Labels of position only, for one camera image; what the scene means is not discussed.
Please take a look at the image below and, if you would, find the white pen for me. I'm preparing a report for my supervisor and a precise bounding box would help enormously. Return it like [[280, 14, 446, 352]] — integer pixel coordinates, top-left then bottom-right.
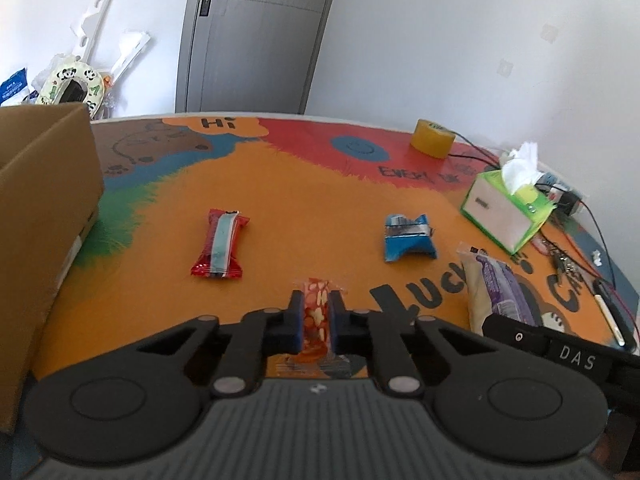
[[592, 279, 629, 347]]

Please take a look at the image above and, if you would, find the black power adapter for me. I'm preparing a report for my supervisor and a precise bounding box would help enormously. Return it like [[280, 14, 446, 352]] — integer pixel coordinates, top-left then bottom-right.
[[554, 189, 584, 217]]

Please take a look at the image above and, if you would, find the long black cable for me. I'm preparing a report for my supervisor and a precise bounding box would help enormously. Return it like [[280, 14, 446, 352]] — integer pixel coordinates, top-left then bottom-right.
[[579, 199, 640, 343]]

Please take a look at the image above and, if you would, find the short white foam piece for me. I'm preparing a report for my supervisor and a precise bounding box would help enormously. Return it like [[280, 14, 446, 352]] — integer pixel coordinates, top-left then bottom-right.
[[106, 32, 151, 82]]

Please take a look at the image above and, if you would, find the bunch of metal keys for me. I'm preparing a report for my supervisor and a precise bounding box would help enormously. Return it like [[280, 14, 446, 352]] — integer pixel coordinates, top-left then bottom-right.
[[546, 244, 584, 277]]

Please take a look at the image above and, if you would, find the white tissue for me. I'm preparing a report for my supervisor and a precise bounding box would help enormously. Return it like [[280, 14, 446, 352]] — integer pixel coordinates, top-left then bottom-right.
[[499, 142, 544, 197]]

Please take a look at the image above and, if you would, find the panda print padded ring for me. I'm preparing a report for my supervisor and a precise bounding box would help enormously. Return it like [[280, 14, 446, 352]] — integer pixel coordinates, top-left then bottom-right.
[[34, 54, 106, 119]]

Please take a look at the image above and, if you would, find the colourful printed table mat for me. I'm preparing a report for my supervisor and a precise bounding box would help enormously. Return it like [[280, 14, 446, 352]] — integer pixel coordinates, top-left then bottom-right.
[[30, 112, 640, 382]]

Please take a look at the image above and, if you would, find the red dotted snack packet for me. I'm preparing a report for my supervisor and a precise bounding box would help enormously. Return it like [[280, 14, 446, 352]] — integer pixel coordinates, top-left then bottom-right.
[[276, 275, 352, 379]]

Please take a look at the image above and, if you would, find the yellow tape roll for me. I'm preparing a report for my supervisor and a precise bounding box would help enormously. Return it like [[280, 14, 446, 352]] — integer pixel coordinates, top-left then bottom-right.
[[410, 118, 456, 159]]

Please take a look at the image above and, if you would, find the green tissue box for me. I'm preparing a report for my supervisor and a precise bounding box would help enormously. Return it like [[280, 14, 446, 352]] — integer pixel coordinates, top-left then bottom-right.
[[459, 169, 559, 256]]

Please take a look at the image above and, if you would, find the blue snack packet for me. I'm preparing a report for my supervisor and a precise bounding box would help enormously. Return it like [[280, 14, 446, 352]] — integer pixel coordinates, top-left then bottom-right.
[[383, 213, 439, 264]]

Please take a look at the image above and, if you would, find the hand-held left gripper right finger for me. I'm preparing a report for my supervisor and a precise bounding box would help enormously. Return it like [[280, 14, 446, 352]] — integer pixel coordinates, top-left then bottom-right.
[[327, 292, 502, 395]]

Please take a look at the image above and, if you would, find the blue and white bag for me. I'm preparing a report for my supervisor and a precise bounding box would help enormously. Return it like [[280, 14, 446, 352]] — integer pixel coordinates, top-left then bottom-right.
[[0, 67, 31, 107]]

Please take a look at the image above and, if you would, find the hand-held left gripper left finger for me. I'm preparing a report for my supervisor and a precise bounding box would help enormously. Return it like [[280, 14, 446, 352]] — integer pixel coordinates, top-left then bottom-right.
[[134, 290, 306, 399]]

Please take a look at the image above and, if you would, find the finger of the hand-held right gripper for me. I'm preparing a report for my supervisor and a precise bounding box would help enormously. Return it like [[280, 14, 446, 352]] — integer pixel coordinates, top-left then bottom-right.
[[482, 312, 549, 357]]

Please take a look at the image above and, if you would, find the grey door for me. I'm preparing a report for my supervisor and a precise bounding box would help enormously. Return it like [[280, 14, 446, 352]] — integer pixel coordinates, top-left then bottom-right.
[[174, 0, 347, 116]]

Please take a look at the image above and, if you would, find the clear purple label bread packet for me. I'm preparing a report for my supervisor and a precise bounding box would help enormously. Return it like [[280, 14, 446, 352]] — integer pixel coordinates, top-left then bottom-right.
[[457, 243, 544, 337]]

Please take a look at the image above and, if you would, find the tall white foam piece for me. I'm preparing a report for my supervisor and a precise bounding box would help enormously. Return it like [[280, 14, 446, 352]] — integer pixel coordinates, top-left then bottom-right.
[[71, 0, 124, 64]]

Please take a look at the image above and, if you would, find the red snack bar packet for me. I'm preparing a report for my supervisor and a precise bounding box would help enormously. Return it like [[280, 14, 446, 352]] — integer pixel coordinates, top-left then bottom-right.
[[189, 208, 251, 281]]

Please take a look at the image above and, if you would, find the brown cardboard box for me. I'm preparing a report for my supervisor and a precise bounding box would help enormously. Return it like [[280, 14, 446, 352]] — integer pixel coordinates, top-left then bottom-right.
[[0, 102, 106, 434]]

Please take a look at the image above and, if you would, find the thin black cable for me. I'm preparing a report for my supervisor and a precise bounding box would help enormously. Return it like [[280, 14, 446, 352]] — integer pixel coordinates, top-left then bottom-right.
[[451, 131, 502, 169]]

